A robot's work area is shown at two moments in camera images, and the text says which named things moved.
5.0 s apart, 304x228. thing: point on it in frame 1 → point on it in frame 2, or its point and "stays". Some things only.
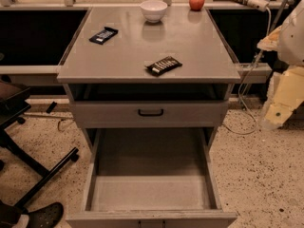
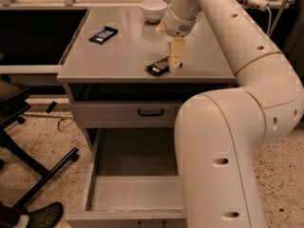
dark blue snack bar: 104,35 stays
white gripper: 292,38 → 176,25
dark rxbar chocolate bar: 163,66 stays
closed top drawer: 150,113 stays
